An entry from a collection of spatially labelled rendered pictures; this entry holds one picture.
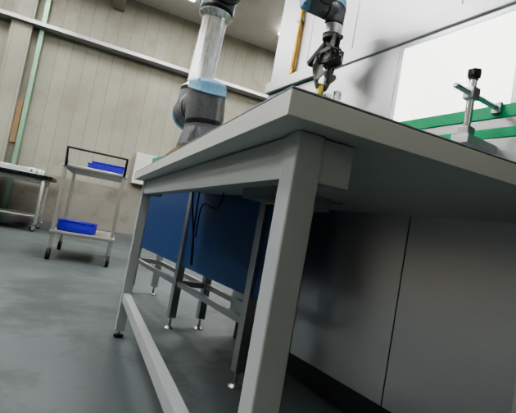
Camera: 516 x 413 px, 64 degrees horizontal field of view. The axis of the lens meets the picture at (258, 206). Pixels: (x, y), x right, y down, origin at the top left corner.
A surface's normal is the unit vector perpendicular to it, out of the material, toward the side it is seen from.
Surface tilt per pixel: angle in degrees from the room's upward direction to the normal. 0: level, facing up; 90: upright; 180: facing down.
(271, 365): 90
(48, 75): 90
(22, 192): 90
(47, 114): 90
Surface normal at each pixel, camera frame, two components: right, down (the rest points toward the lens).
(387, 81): -0.84, -0.18
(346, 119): 0.39, 0.01
